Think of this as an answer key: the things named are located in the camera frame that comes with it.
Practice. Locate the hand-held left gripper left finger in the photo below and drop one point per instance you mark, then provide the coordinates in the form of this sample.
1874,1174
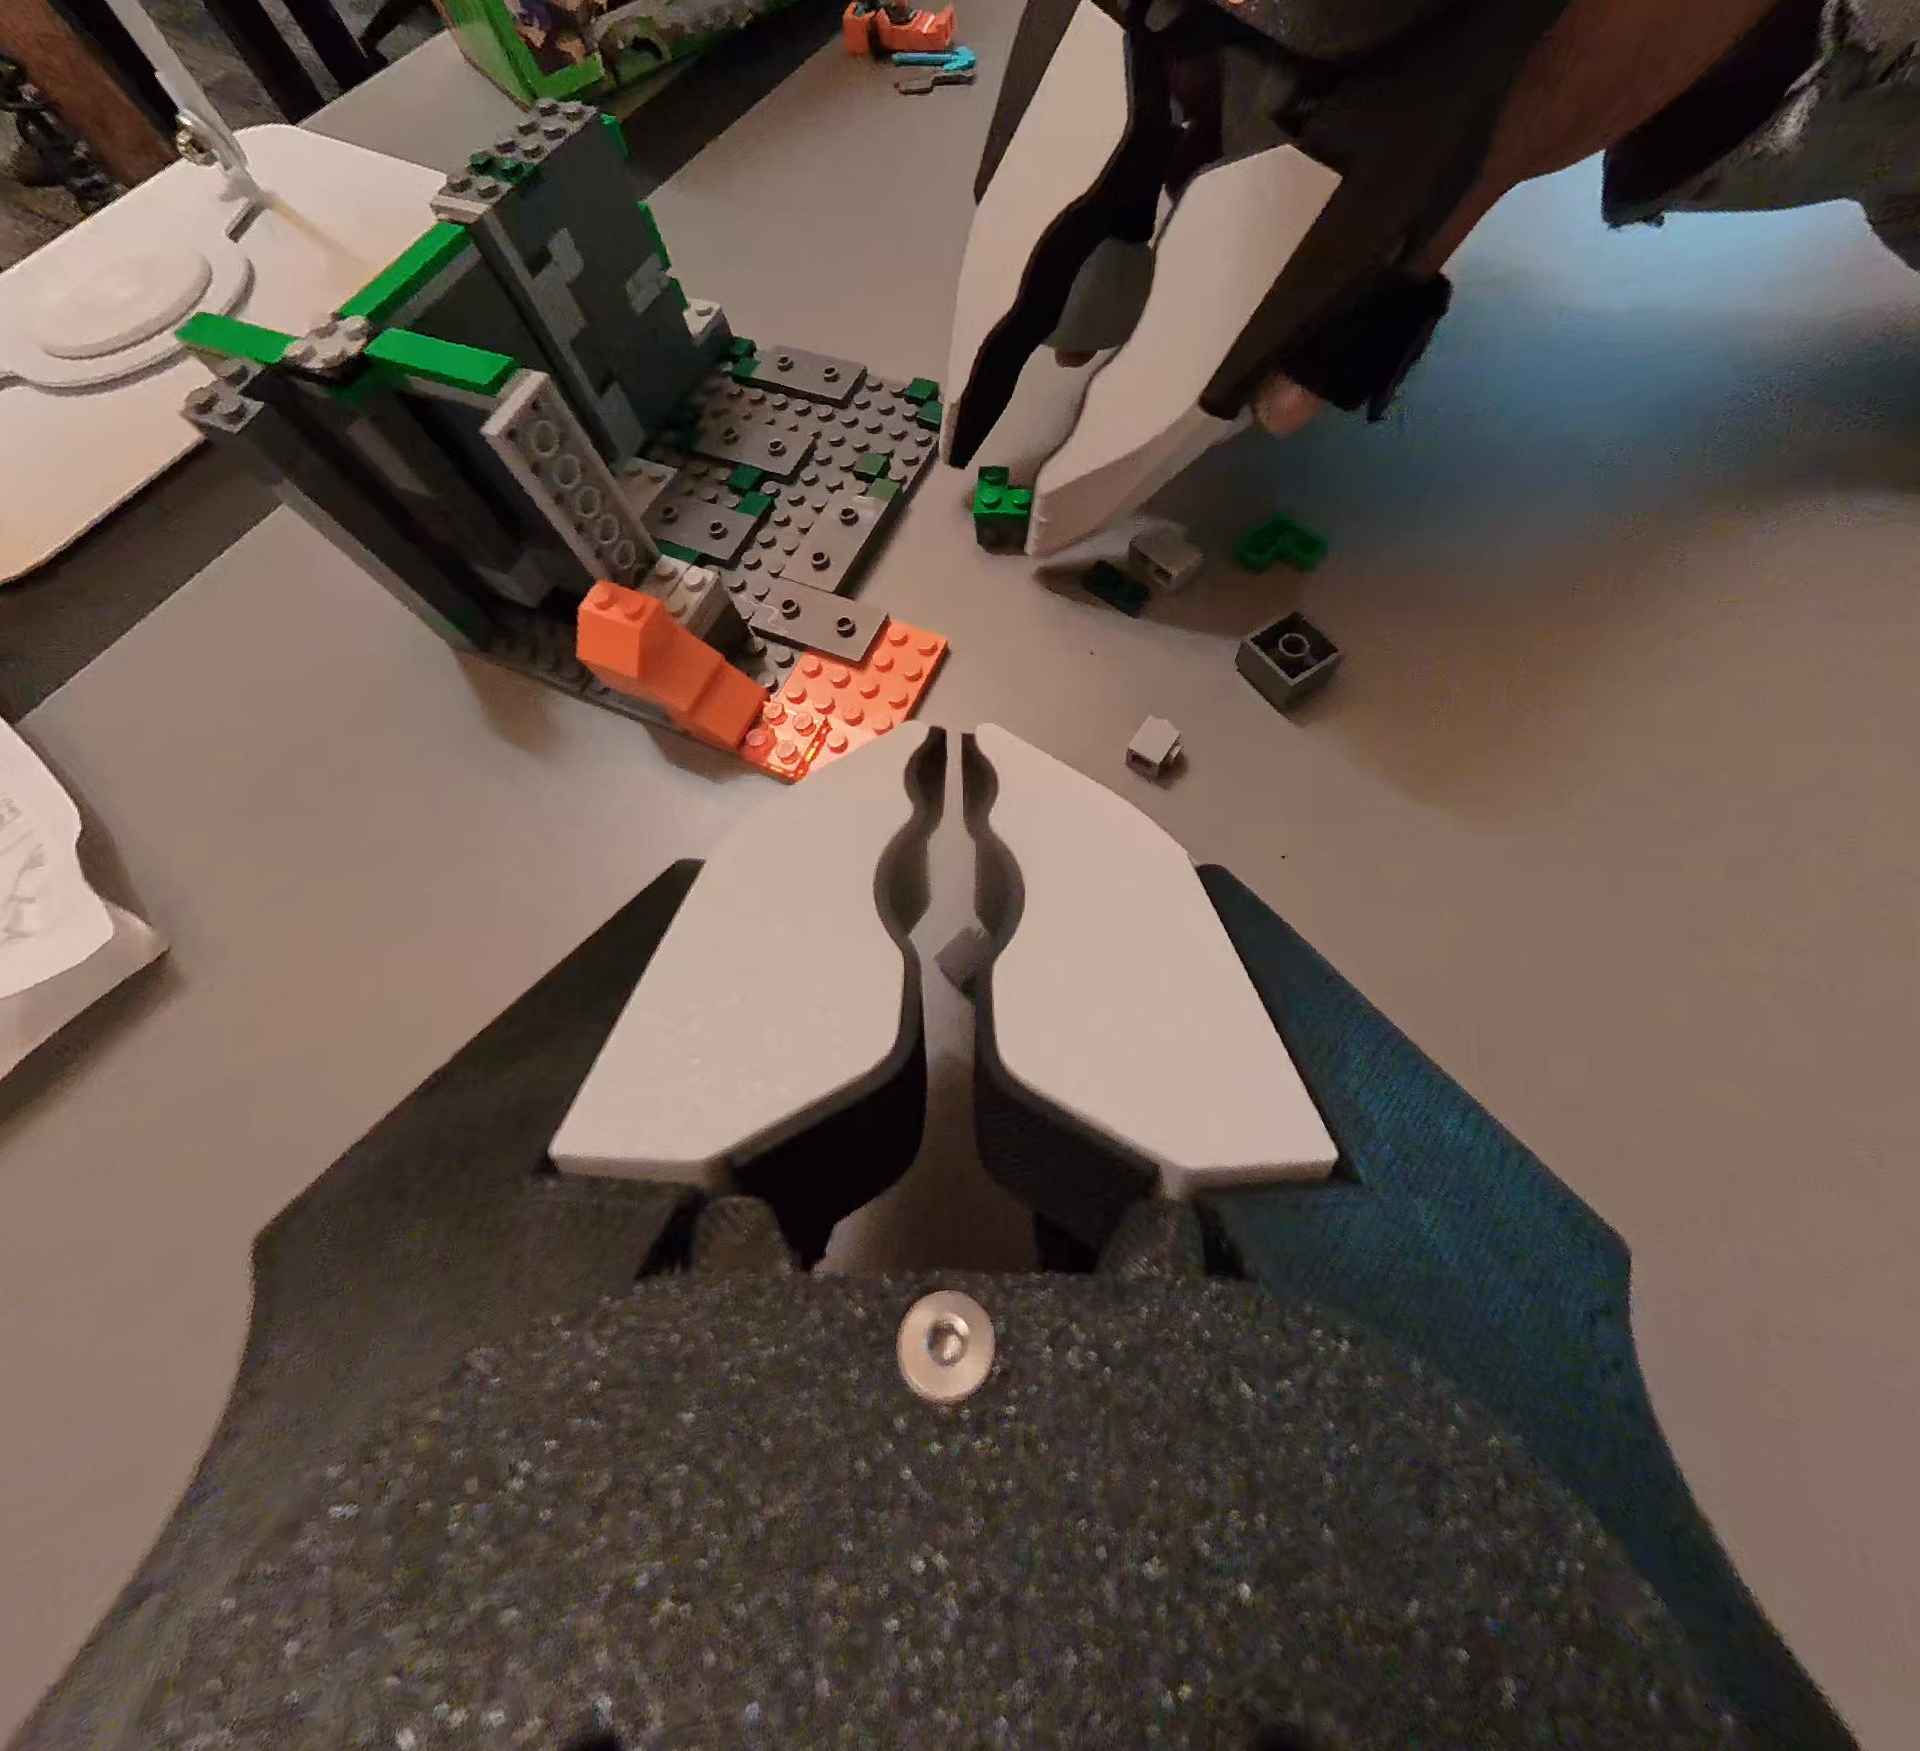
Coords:
734,1016

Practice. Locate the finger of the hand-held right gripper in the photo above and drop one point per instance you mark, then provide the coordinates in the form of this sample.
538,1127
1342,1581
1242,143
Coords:
1035,161
1218,282

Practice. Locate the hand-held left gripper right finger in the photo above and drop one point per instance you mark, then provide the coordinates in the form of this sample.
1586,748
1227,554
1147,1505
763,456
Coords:
1157,1016

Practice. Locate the blue lego pickaxe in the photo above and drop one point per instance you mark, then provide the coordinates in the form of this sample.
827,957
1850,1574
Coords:
946,58

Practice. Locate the small grey lego piece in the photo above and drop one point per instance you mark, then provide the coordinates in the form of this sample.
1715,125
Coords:
1157,743
961,957

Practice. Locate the orange lego minifigure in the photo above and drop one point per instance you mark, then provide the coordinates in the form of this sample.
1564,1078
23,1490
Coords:
862,27

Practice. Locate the green lego corner plate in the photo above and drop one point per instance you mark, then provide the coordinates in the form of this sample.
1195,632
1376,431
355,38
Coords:
1279,547

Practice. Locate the light grey lego brick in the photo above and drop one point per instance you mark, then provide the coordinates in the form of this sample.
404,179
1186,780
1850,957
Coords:
1164,560

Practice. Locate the green lego corner brick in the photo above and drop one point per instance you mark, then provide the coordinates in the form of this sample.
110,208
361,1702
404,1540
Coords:
1001,500

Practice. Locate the dark green lego plate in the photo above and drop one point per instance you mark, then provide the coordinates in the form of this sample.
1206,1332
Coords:
1115,589

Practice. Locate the grey green lego building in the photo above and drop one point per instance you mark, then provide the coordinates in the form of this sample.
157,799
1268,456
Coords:
780,431

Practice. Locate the dark grey square lego brick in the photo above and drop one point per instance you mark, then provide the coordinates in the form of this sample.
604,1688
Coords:
1284,662

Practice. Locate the torn printed paper bag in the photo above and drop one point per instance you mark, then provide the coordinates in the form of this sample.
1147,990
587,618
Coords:
38,880

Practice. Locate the person's right forearm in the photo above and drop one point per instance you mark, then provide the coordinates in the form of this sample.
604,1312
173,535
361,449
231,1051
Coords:
1798,58

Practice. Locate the person's right hand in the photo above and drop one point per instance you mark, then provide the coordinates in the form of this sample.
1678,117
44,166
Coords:
1574,85

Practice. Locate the white book stand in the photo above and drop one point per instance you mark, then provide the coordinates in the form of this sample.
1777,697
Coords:
118,403

